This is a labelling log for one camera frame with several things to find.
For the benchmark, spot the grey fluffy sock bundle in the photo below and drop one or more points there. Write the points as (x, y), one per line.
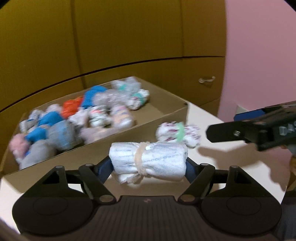
(37, 154)

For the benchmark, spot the grey sock bundle blue band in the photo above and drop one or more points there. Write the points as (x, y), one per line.
(62, 134)

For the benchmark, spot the white and blue sock bundle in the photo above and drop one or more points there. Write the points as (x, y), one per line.
(29, 120)

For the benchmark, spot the blue sock bundle pink band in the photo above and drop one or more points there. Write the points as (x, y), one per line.
(93, 96)

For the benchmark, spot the white fluffy bundle teal band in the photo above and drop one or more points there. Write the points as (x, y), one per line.
(126, 86)

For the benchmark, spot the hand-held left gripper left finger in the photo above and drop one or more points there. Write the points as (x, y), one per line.
(103, 170)

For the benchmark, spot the blue sock bundle beige band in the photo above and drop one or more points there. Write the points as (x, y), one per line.
(38, 134)

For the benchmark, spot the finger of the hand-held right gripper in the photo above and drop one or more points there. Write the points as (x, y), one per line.
(249, 115)
(231, 132)

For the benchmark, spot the white fluffy sock bundle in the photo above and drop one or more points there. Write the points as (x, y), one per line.
(78, 117)

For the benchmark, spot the white patterned sock green band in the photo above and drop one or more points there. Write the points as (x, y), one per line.
(178, 134)

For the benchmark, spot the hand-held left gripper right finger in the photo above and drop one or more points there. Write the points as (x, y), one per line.
(191, 172)

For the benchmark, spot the shallow cardboard box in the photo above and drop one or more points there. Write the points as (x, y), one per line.
(92, 157)

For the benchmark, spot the white towel roll beige band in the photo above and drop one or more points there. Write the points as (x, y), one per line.
(150, 157)

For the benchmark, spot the white patterned sock teal band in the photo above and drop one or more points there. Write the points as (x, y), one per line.
(138, 99)

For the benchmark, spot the pink fluffy sock bundle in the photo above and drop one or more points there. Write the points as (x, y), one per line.
(17, 144)

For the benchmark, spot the pale pink sock bundle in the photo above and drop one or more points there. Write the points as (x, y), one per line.
(120, 115)

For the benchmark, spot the lavender plastic bag bundle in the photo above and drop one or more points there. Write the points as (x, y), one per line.
(97, 135)

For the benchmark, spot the white patterned sock red band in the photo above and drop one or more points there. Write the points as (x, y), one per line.
(99, 117)

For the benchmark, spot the clear plastic bag bundle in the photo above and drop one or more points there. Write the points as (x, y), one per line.
(108, 97)

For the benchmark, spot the wooden wardrobe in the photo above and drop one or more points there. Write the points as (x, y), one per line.
(115, 34)

